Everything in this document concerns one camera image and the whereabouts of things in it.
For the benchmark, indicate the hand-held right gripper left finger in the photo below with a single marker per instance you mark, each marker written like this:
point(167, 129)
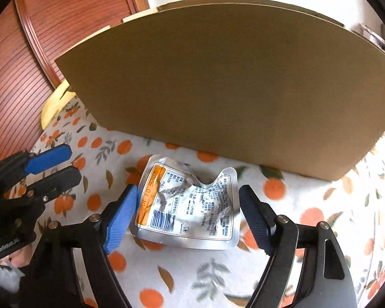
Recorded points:
point(120, 221)

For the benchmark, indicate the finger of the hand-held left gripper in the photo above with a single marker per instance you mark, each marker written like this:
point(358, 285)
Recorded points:
point(48, 159)
point(57, 179)

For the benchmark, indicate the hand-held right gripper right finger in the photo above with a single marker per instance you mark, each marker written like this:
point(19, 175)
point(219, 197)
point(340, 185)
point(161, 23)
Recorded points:
point(256, 221)

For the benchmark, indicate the orange and silver snack packet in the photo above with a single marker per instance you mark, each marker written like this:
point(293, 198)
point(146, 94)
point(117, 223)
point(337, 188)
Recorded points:
point(192, 205)

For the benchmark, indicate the brown cardboard box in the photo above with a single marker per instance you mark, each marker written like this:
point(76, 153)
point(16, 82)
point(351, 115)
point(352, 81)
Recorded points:
point(227, 86)

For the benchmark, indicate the person's left forearm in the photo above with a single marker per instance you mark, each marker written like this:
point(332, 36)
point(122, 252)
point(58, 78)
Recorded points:
point(1, 277)

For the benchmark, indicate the person's left hand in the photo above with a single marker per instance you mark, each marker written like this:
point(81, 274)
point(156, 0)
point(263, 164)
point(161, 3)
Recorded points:
point(19, 258)

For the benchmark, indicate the orange fruit print bed sheet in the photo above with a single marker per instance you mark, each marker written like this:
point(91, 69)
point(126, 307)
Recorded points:
point(308, 202)

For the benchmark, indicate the red-brown wooden panel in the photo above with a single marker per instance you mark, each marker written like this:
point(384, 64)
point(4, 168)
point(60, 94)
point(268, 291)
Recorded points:
point(35, 54)

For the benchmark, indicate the clutter of small household items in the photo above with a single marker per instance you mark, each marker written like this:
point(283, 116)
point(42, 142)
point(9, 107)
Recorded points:
point(372, 37)

